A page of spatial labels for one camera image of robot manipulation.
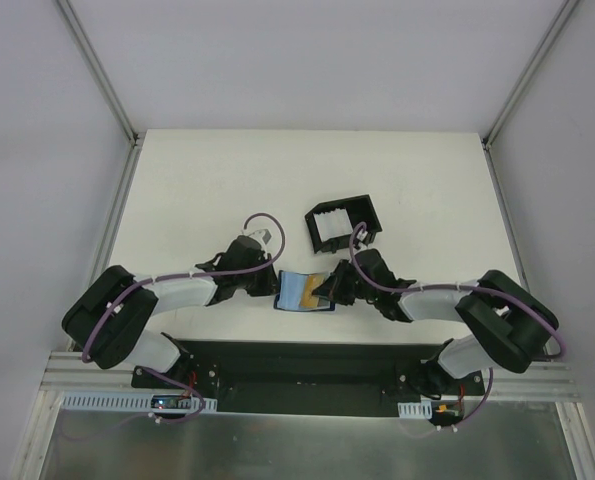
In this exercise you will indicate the black card tray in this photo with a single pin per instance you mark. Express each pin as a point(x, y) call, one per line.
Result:
point(360, 210)

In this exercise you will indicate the left aluminium frame post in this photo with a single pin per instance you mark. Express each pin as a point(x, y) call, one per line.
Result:
point(91, 59)

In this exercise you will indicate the right white cable duct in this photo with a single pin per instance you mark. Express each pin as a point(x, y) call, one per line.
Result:
point(421, 410)

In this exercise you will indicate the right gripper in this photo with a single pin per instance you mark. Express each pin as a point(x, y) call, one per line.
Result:
point(341, 284)

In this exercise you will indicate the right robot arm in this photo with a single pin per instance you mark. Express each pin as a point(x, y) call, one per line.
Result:
point(508, 327)

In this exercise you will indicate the left white cable duct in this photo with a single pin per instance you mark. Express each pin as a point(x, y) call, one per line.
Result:
point(137, 403)

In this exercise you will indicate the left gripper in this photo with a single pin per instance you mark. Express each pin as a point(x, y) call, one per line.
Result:
point(265, 282)

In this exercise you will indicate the gold credit card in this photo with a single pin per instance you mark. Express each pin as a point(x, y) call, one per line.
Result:
point(308, 299)

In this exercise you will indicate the white card stack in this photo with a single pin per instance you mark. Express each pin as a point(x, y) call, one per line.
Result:
point(333, 224)

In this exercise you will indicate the aluminium frame post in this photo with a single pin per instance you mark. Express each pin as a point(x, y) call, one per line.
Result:
point(91, 59)
point(544, 47)

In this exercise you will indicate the blue leather card holder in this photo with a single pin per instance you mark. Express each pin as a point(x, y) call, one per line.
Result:
point(296, 293)

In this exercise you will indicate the right aluminium frame post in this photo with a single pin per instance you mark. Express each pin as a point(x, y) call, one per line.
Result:
point(544, 47)

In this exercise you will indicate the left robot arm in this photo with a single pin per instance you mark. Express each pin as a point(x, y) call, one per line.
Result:
point(108, 322)

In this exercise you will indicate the white cable duct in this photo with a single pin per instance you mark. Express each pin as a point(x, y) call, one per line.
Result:
point(137, 403)
point(421, 410)

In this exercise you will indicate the aluminium front rail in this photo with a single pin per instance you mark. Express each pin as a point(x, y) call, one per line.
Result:
point(542, 382)

